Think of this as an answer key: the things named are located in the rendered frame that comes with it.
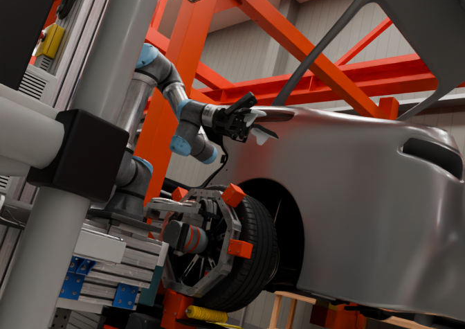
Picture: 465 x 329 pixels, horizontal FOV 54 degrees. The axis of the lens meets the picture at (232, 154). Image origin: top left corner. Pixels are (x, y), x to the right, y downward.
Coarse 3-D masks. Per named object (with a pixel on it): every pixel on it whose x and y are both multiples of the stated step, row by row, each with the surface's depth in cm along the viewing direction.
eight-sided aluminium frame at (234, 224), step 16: (192, 192) 252; (208, 192) 243; (224, 208) 231; (240, 224) 227; (160, 240) 256; (224, 240) 223; (224, 256) 219; (224, 272) 220; (176, 288) 233; (192, 288) 225; (208, 288) 225
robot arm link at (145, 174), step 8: (136, 160) 174; (144, 160) 175; (136, 168) 170; (144, 168) 174; (152, 168) 178; (136, 176) 170; (144, 176) 174; (128, 184) 170; (136, 184) 172; (144, 184) 174; (136, 192) 172; (144, 192) 175
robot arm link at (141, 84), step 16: (144, 48) 171; (144, 64) 169; (160, 64) 174; (144, 80) 171; (160, 80) 179; (128, 96) 169; (144, 96) 171; (128, 112) 167; (128, 128) 166; (128, 144) 166; (128, 160) 165; (128, 176) 167
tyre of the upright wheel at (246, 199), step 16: (240, 208) 235; (256, 208) 241; (256, 224) 230; (272, 224) 242; (240, 240) 227; (256, 240) 226; (272, 240) 238; (256, 256) 226; (272, 256) 235; (240, 272) 221; (256, 272) 227; (224, 288) 223; (240, 288) 225; (256, 288) 231; (192, 304) 233; (208, 304) 227; (224, 304) 229; (240, 304) 234
